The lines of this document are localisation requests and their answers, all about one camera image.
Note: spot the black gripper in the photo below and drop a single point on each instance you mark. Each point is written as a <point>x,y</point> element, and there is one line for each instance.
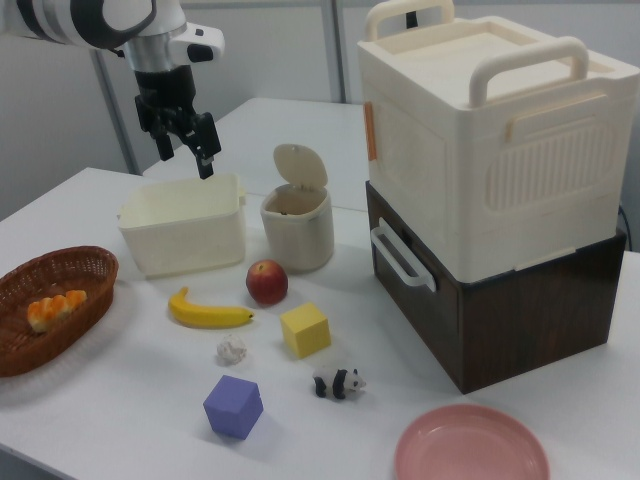
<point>165,92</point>

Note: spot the white paper ball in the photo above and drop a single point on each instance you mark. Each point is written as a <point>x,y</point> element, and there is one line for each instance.
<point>231,348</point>

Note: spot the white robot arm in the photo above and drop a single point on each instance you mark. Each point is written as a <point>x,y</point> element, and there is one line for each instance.
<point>50,20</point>

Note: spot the small cream trash can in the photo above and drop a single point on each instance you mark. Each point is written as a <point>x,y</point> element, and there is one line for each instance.
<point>297,235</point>

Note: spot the cream rectangular plastic bin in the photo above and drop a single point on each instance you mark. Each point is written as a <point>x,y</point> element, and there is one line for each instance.
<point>185,240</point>

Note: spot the red apple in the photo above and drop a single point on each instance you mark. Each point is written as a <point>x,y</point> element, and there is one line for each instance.
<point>267,284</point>

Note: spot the yellow banana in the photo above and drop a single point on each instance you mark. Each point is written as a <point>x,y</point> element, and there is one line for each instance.
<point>205,316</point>

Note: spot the orange strip on storage box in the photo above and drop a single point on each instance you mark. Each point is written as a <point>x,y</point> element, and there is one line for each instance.
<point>371,132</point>

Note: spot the orange glazed bread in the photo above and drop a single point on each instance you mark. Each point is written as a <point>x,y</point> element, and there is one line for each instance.
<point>52,310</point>

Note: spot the yellow cube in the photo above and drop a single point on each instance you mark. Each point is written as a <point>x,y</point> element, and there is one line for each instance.
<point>305,332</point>

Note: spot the brown wicker basket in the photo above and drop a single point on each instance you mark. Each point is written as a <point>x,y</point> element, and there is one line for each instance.
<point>30,350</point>

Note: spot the purple cube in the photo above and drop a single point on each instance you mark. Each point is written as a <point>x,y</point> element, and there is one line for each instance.
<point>232,407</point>

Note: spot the panda toy figure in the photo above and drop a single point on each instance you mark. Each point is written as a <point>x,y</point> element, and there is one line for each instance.
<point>337,382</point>

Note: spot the dark brown wooden drawer box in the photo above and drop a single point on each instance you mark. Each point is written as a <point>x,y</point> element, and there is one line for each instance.
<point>525,325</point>

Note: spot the pink plate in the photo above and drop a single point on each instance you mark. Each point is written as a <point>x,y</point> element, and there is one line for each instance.
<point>470,445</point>

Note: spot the dark metal frame post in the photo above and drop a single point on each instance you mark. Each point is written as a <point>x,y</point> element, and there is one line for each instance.
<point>336,50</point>

